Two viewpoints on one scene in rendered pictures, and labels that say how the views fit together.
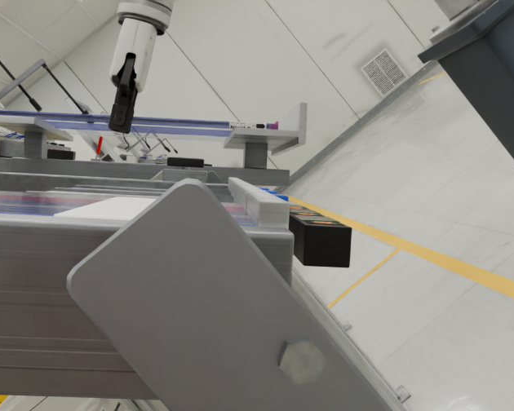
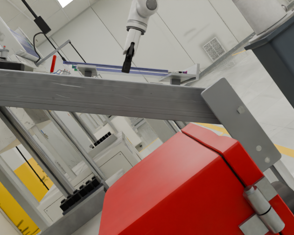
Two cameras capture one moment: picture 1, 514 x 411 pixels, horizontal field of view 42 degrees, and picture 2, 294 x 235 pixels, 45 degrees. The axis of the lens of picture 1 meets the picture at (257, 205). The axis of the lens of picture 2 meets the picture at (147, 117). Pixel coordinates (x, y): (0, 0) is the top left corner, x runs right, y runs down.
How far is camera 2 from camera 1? 0.42 m
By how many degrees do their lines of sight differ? 1
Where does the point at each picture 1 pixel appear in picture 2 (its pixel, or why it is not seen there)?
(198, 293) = (223, 97)
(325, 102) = (184, 63)
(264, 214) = not seen: hidden behind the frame
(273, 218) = not seen: hidden behind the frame
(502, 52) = (276, 48)
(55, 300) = (187, 102)
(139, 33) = (136, 34)
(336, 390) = (246, 115)
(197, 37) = (120, 28)
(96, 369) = (194, 116)
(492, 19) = (272, 37)
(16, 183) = not seen: hidden behind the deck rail
